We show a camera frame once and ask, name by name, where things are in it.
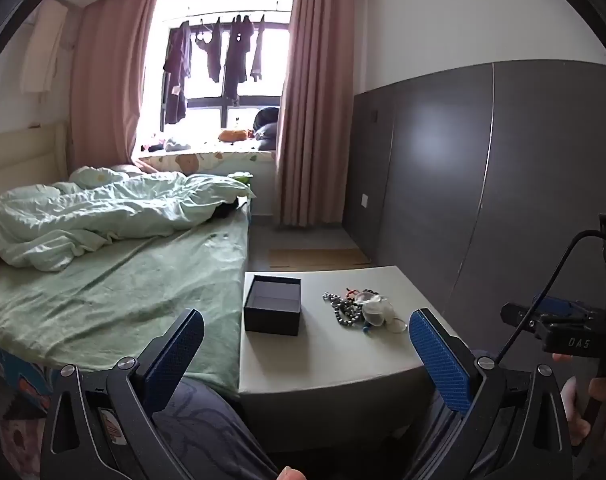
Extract printed window seat cushion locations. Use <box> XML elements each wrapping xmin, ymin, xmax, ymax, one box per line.
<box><xmin>137</xmin><ymin>149</ymin><xmax>277</xmax><ymax>177</ymax></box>

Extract person's right hand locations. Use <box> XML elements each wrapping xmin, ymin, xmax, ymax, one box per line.
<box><xmin>552</xmin><ymin>352</ymin><xmax>606</xmax><ymax>448</ymax></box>

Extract black jewelry box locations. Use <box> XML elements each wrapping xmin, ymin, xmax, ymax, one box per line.
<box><xmin>243</xmin><ymin>273</ymin><xmax>303</xmax><ymax>337</ymax></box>

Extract bed with green sheet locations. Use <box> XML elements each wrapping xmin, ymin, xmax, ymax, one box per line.
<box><xmin>0</xmin><ymin>204</ymin><xmax>251</xmax><ymax>480</ymax></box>

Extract white plastic bag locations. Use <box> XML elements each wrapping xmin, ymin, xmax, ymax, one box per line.
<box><xmin>360</xmin><ymin>294</ymin><xmax>397</xmax><ymax>326</ymax></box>

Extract clothes rail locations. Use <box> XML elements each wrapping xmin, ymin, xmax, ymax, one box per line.
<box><xmin>185</xmin><ymin>6</ymin><xmax>291</xmax><ymax>20</ymax></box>

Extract white low table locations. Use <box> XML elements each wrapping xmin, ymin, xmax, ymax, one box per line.
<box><xmin>238</xmin><ymin>265</ymin><xmax>464</xmax><ymax>441</ymax></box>

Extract long dark hanging garment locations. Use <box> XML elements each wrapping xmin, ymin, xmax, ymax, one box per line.
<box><xmin>162</xmin><ymin>21</ymin><xmax>192</xmax><ymax>127</ymax></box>

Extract short dark hanging garment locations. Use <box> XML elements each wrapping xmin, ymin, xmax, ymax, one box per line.
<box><xmin>193</xmin><ymin>16</ymin><xmax>222</xmax><ymax>84</ymax></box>

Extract narrow dark hanging garment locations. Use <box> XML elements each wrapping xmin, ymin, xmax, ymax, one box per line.
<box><xmin>249</xmin><ymin>15</ymin><xmax>267</xmax><ymax>84</ymax></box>

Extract light green quilt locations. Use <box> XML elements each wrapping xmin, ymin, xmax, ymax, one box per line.
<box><xmin>0</xmin><ymin>165</ymin><xmax>256</xmax><ymax>272</ymax></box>

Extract pink curtain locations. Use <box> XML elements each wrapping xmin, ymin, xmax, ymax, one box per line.
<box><xmin>274</xmin><ymin>0</ymin><xmax>365</xmax><ymax>229</ymax></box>
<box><xmin>69</xmin><ymin>0</ymin><xmax>162</xmax><ymax>172</ymax></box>

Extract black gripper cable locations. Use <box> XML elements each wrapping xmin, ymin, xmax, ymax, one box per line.
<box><xmin>492</xmin><ymin>230</ymin><xmax>606</xmax><ymax>363</ymax></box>

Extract wide dark hanging garment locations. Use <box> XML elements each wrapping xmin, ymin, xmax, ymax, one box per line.
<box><xmin>222</xmin><ymin>13</ymin><xmax>255</xmax><ymax>107</ymax></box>

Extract window with dark frame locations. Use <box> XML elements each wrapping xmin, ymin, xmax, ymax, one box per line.
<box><xmin>153</xmin><ymin>0</ymin><xmax>296</xmax><ymax>146</ymax></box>

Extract dark round bag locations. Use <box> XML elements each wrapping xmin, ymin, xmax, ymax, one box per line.
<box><xmin>252</xmin><ymin>107</ymin><xmax>282</xmax><ymax>152</ymax></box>

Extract silver chain butterfly necklace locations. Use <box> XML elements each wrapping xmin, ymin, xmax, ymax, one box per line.
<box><xmin>323</xmin><ymin>291</ymin><xmax>362</xmax><ymax>329</ymax></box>

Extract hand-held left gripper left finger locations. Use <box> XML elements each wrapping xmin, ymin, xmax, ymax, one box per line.
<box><xmin>39</xmin><ymin>308</ymin><xmax>205</xmax><ymax>480</ymax></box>

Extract cream padded headboard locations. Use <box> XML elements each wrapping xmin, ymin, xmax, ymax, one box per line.
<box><xmin>0</xmin><ymin>120</ymin><xmax>70</xmax><ymax>193</ymax></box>

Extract dark blue patterned pants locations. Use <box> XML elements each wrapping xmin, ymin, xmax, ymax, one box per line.
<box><xmin>150</xmin><ymin>374</ymin><xmax>464</xmax><ymax>480</ymax></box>

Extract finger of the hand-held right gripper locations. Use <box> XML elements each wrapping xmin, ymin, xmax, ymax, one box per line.
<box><xmin>532</xmin><ymin>295</ymin><xmax>591</xmax><ymax>315</ymax></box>
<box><xmin>500</xmin><ymin>302</ymin><xmax>549</xmax><ymax>329</ymax></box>

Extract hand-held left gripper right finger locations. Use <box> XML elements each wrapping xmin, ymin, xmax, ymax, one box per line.
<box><xmin>403</xmin><ymin>308</ymin><xmax>586</xmax><ymax>480</ymax></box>

